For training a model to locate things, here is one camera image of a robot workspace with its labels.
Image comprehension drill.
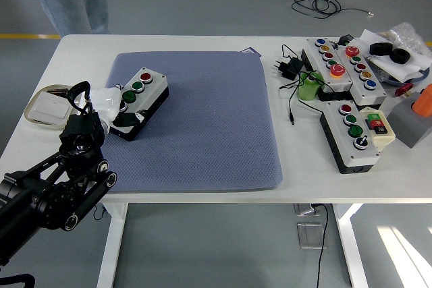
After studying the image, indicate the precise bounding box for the cream switch box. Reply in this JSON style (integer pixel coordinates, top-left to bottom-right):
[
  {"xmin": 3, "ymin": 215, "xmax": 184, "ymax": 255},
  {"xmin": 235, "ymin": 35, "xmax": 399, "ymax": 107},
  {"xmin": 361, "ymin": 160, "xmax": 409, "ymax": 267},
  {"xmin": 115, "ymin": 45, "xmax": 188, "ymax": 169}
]
[{"xmin": 358, "ymin": 106, "xmax": 396, "ymax": 154}]

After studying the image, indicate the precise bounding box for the white foam sheet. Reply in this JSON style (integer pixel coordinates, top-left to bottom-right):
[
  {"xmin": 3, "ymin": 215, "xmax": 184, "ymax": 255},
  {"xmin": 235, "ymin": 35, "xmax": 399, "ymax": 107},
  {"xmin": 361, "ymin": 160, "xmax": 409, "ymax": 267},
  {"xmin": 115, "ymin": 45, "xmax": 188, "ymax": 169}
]
[{"xmin": 357, "ymin": 28, "xmax": 432, "ymax": 84}]

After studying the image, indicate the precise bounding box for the grey block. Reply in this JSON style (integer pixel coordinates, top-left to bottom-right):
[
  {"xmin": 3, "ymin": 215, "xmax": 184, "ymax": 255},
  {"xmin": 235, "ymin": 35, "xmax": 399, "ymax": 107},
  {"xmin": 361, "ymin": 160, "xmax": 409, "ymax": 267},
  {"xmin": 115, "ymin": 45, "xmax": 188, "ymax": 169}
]
[{"xmin": 385, "ymin": 97, "xmax": 432, "ymax": 149}]

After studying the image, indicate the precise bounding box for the black adapter cord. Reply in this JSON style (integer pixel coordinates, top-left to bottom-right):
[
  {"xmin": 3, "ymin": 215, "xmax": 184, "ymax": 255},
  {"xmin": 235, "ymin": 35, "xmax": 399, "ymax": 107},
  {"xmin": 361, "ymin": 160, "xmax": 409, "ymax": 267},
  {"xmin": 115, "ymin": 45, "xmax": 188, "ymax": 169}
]
[{"xmin": 278, "ymin": 44, "xmax": 327, "ymax": 126}]

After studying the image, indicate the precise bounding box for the clear bubble wrap bag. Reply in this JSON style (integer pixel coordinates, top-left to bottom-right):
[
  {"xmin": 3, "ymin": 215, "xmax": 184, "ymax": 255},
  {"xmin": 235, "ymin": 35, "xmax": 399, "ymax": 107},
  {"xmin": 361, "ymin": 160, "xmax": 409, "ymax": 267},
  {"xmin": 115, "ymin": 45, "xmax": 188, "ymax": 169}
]
[{"xmin": 381, "ymin": 22, "xmax": 427, "ymax": 56}]

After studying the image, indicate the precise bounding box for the red mushroom knob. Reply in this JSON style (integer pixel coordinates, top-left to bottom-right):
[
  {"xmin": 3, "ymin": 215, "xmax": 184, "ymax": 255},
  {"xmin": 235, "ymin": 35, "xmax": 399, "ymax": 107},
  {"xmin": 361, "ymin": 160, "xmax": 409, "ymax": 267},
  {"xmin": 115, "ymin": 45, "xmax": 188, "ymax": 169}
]
[{"xmin": 395, "ymin": 82, "xmax": 414, "ymax": 97}]

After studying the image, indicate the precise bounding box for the purple card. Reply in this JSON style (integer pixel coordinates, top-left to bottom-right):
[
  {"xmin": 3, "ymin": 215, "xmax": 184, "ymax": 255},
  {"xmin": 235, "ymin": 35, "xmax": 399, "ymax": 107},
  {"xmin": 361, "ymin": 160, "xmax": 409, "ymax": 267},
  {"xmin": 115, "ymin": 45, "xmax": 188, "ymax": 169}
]
[{"xmin": 240, "ymin": 47, "xmax": 263, "ymax": 59}]

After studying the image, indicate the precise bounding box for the five-button box, red mushroom button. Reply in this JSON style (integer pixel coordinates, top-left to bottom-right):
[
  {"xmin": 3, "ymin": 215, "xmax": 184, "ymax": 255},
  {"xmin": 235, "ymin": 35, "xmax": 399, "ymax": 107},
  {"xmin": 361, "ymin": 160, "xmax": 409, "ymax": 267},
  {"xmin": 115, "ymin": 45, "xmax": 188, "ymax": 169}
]
[{"xmin": 333, "ymin": 45, "xmax": 388, "ymax": 107}]

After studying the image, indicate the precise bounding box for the four-button box with selector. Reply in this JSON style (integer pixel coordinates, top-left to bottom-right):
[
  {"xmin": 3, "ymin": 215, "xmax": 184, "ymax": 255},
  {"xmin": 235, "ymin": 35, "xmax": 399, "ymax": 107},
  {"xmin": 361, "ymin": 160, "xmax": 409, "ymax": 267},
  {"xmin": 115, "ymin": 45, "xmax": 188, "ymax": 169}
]
[{"xmin": 319, "ymin": 100, "xmax": 381, "ymax": 175}]

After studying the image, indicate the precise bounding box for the thin black hanging cable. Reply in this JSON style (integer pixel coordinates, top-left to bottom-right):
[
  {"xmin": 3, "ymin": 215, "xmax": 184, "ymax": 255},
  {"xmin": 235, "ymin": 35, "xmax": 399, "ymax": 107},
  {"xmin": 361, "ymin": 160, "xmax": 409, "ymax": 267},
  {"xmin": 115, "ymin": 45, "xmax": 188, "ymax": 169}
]
[{"xmin": 91, "ymin": 204, "xmax": 109, "ymax": 221}]

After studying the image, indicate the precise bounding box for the blue-rimmed round dish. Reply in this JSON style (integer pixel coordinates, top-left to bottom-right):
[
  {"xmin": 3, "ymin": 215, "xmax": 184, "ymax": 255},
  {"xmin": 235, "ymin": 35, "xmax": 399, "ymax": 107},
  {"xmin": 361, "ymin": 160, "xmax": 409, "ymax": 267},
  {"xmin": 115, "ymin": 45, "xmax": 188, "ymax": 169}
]
[{"xmin": 384, "ymin": 65, "xmax": 431, "ymax": 87}]

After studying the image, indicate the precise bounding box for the metal floor socket plate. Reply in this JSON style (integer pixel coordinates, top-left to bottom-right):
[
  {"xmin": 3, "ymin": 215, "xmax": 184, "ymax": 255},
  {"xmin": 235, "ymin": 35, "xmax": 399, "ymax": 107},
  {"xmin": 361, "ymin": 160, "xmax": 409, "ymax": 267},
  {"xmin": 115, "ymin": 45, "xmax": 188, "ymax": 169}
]
[
  {"xmin": 296, "ymin": 222, "xmax": 327, "ymax": 250},
  {"xmin": 293, "ymin": 203, "xmax": 321, "ymax": 217}
]

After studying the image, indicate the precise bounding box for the four-button control box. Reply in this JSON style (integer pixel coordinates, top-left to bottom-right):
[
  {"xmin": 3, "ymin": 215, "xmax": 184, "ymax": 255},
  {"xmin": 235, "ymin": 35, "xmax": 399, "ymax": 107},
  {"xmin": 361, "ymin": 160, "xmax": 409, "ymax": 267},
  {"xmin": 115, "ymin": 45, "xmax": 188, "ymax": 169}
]
[{"xmin": 109, "ymin": 67, "xmax": 169, "ymax": 142}]

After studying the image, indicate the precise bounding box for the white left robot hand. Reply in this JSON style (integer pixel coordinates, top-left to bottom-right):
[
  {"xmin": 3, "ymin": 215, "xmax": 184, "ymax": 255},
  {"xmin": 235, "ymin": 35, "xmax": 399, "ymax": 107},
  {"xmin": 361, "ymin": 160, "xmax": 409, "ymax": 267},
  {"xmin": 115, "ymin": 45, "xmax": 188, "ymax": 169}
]
[{"xmin": 89, "ymin": 84, "xmax": 150, "ymax": 129}]

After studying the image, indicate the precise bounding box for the white oval tray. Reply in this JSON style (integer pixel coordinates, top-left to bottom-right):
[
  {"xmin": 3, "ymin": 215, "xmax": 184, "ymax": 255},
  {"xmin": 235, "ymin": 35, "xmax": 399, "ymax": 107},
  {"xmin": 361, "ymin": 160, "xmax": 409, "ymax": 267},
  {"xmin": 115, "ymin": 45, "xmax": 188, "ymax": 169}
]
[{"xmin": 24, "ymin": 84, "xmax": 85, "ymax": 130}]

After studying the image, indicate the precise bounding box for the blue-grey textured mat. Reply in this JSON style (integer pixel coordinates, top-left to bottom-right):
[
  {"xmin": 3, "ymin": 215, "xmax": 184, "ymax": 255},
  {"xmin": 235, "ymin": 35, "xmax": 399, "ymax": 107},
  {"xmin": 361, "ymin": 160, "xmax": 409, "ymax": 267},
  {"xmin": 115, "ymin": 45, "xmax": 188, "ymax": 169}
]
[{"xmin": 101, "ymin": 51, "xmax": 284, "ymax": 194}]

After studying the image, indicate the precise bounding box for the black power adapter plug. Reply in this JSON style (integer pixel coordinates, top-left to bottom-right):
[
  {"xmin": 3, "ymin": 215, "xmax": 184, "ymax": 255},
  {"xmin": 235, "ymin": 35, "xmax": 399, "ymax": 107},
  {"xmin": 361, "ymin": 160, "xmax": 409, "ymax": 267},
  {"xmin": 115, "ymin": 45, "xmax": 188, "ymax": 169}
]
[{"xmin": 272, "ymin": 57, "xmax": 304, "ymax": 82}]

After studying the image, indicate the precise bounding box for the orange cylinder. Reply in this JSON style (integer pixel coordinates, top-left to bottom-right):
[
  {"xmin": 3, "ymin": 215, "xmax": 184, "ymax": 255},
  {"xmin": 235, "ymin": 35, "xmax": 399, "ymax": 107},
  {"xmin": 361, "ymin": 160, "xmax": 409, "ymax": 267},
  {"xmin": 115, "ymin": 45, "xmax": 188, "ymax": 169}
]
[{"xmin": 410, "ymin": 84, "xmax": 432, "ymax": 117}]

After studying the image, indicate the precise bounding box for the black cable under table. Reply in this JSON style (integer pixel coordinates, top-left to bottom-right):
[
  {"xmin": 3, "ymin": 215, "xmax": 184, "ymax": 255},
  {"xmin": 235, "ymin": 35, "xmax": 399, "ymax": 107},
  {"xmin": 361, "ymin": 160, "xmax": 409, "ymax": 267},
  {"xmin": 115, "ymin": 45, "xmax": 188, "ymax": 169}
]
[{"xmin": 310, "ymin": 202, "xmax": 330, "ymax": 288}]

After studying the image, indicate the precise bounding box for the green plastic bottle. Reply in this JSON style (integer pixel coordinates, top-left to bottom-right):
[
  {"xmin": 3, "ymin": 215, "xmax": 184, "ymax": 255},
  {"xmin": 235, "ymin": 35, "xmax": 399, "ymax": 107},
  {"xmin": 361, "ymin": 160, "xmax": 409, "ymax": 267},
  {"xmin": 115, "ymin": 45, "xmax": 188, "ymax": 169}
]
[{"xmin": 296, "ymin": 70, "xmax": 325, "ymax": 103}]

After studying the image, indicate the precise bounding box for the five-button box, glowing mushroom button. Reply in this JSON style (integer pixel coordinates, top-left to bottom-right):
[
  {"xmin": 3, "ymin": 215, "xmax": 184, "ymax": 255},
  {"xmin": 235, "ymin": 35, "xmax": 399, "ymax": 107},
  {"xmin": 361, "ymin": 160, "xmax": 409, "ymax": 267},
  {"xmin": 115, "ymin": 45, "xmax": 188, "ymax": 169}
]
[{"xmin": 301, "ymin": 37, "xmax": 354, "ymax": 102}]

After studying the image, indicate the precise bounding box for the white table leg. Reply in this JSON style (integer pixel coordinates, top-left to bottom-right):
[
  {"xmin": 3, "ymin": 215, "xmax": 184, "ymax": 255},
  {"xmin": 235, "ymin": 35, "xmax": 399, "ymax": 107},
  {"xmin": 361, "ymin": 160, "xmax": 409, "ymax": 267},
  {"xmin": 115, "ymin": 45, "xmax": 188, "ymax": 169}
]
[
  {"xmin": 332, "ymin": 202, "xmax": 369, "ymax": 288},
  {"xmin": 97, "ymin": 202, "xmax": 129, "ymax": 288}
]

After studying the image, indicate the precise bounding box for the white wall switch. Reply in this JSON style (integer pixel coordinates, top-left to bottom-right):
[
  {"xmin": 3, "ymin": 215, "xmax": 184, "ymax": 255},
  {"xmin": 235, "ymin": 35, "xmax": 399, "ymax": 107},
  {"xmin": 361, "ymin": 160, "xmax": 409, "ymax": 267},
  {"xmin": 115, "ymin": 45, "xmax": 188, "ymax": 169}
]
[{"xmin": 31, "ymin": 94, "xmax": 74, "ymax": 122}]

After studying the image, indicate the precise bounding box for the black foam ring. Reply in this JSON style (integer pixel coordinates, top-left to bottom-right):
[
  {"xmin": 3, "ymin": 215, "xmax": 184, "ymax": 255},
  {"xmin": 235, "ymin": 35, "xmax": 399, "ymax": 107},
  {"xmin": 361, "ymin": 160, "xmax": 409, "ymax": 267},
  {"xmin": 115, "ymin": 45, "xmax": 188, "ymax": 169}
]
[
  {"xmin": 391, "ymin": 48, "xmax": 410, "ymax": 65},
  {"xmin": 369, "ymin": 42, "xmax": 394, "ymax": 56}
]

